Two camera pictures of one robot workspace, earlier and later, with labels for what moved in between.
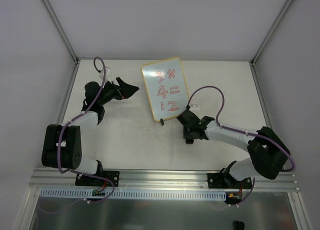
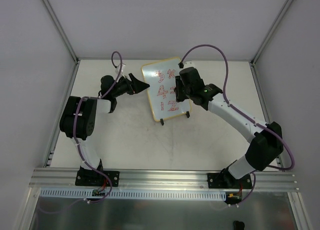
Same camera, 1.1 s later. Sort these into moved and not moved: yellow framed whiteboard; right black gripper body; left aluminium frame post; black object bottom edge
Moved: right black gripper body
Not moved: left aluminium frame post; black object bottom edge; yellow framed whiteboard
